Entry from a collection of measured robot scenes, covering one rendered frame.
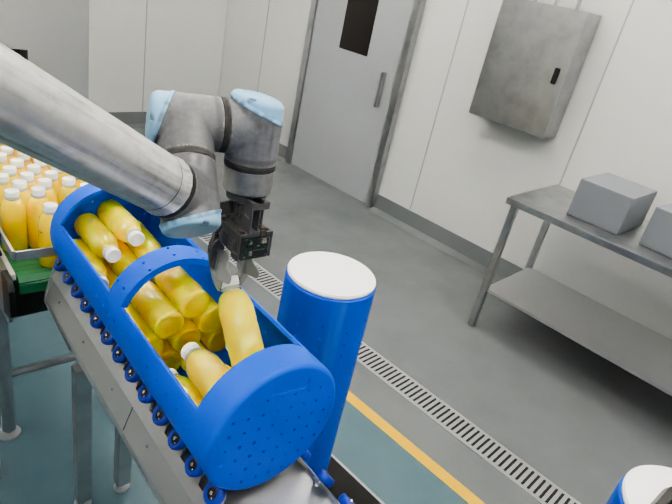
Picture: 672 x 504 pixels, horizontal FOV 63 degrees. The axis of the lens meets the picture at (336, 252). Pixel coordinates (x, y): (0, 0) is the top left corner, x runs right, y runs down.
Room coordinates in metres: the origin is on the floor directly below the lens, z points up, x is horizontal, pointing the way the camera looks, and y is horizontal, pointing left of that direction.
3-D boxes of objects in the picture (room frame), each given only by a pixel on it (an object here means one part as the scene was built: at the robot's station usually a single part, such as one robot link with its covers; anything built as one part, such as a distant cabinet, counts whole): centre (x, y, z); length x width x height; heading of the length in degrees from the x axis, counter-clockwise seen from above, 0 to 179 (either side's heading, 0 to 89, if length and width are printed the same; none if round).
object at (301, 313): (1.50, 0.00, 0.59); 0.28 x 0.28 x 0.88
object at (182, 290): (1.07, 0.34, 1.15); 0.19 x 0.07 x 0.07; 45
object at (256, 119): (0.92, 0.18, 1.58); 0.10 x 0.09 x 0.12; 119
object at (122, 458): (1.41, 0.59, 0.31); 0.06 x 0.06 x 0.63; 45
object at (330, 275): (1.50, 0.00, 1.03); 0.28 x 0.28 x 0.01
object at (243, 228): (0.91, 0.17, 1.41); 0.09 x 0.08 x 0.12; 46
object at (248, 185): (0.92, 0.18, 1.50); 0.10 x 0.09 x 0.05; 136
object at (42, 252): (1.46, 0.75, 0.96); 0.40 x 0.01 x 0.03; 135
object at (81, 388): (1.31, 0.69, 0.31); 0.06 x 0.06 x 0.63; 45
